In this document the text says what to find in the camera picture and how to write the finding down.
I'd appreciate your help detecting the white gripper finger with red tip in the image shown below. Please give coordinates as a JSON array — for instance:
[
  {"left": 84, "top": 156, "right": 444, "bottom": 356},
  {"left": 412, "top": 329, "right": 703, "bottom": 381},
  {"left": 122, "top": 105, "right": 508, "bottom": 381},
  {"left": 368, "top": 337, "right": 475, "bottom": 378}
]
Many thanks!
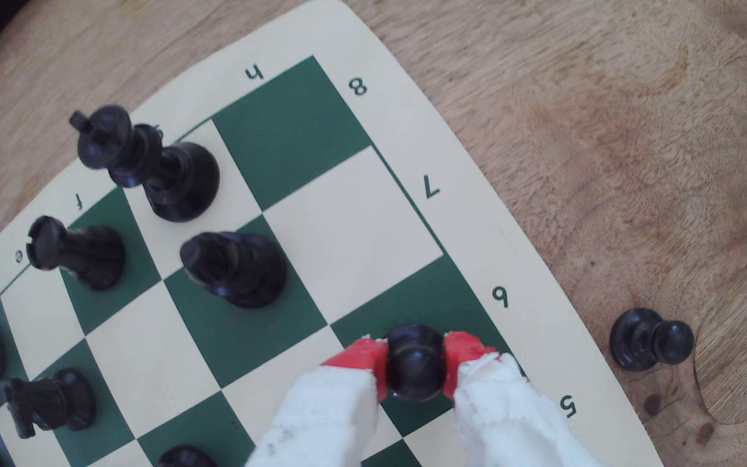
[
  {"left": 442, "top": 331, "right": 606, "bottom": 467},
  {"left": 246, "top": 336, "right": 390, "bottom": 467}
]

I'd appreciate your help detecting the black chess pawn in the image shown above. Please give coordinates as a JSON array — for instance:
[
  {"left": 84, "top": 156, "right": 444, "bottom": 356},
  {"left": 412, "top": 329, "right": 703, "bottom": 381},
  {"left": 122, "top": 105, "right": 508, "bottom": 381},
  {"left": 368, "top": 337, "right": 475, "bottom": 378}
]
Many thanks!
[
  {"left": 385, "top": 324, "right": 449, "bottom": 403},
  {"left": 610, "top": 308, "right": 695, "bottom": 372}
]

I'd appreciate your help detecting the black chess knight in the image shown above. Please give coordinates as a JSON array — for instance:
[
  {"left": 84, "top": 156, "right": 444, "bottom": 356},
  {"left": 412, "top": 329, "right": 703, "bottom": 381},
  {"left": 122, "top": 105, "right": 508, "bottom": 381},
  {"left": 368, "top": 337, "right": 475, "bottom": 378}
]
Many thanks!
[
  {"left": 156, "top": 445, "right": 219, "bottom": 467},
  {"left": 0, "top": 368, "right": 97, "bottom": 439}
]

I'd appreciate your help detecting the black chess bishop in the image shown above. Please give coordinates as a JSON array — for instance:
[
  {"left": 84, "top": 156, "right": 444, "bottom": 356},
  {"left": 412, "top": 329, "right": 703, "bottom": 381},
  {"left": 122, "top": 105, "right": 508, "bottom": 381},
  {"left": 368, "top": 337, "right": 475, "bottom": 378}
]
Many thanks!
[{"left": 179, "top": 231, "right": 287, "bottom": 309}]

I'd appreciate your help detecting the green cream chess mat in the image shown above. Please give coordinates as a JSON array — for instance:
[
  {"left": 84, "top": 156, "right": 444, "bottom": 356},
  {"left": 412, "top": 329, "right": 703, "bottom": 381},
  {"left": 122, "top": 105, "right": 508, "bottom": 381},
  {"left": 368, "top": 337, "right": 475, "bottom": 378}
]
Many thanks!
[{"left": 0, "top": 0, "right": 666, "bottom": 467}]

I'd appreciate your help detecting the black chess king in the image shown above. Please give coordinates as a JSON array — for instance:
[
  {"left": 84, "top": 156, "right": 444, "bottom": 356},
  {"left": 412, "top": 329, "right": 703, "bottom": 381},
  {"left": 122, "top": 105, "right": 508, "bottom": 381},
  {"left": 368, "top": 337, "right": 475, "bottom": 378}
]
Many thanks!
[{"left": 69, "top": 104, "right": 220, "bottom": 223}]

